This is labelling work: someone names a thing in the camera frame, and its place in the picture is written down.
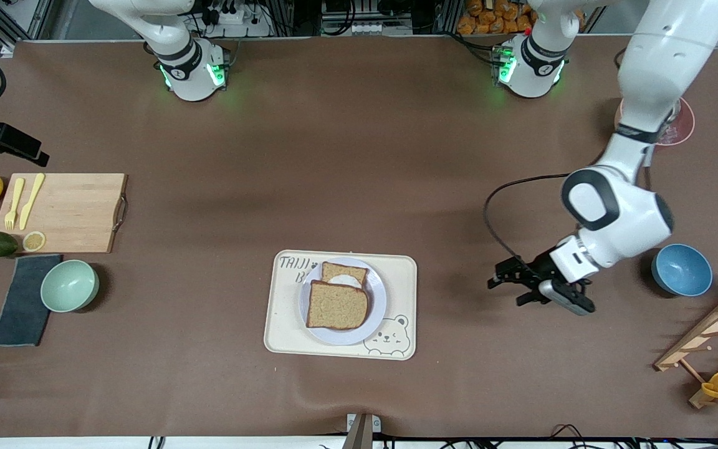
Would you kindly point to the yellow plastic fork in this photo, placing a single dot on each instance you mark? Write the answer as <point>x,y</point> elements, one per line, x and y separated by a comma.
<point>15,202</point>

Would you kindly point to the cream bear print tray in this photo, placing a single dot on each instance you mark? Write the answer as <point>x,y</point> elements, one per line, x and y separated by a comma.
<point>284,337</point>

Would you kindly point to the white power strip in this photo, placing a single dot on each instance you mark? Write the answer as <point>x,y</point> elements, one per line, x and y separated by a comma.
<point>240,22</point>

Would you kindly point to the pale lilac round plate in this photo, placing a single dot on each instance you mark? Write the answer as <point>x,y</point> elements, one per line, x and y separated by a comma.
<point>376,312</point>

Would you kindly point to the yellow plastic knife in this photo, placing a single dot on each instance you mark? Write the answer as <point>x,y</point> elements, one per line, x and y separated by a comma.
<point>30,206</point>

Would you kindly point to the wooden cutting board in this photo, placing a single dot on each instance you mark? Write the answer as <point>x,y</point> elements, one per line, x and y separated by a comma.
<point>72,212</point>

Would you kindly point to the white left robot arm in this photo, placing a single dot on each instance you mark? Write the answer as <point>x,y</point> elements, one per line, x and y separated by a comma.
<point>621,212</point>

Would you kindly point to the pink bowl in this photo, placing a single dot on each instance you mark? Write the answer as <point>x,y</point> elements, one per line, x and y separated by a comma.
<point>680,128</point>

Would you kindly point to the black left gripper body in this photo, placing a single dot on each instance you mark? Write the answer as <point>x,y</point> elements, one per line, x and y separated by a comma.
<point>536,267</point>

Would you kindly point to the plain brown bread slice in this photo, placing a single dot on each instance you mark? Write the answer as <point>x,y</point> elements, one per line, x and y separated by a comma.
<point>337,305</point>

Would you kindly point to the pile of bread rolls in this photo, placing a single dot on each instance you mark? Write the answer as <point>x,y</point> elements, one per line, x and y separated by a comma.
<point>490,22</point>

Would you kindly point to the wooden cup rack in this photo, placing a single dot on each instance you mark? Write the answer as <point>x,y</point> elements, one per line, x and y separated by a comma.
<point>708,330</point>

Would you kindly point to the fried egg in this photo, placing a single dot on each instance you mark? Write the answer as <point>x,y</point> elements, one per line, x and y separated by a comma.
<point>345,280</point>

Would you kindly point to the lemon slice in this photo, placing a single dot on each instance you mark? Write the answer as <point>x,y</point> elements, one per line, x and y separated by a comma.
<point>34,241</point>

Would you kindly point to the dark grey cloth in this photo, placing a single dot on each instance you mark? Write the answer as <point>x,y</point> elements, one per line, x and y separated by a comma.
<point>22,305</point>

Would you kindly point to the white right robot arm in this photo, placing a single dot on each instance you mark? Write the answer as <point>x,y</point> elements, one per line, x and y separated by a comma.
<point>191,75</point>

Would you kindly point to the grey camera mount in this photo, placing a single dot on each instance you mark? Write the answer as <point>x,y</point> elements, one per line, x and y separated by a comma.
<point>360,430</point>

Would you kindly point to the mint green bowl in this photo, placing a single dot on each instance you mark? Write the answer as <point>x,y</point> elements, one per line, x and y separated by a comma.
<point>69,285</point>

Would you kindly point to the blue bowl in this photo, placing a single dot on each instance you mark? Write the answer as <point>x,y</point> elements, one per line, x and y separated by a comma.
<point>686,271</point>

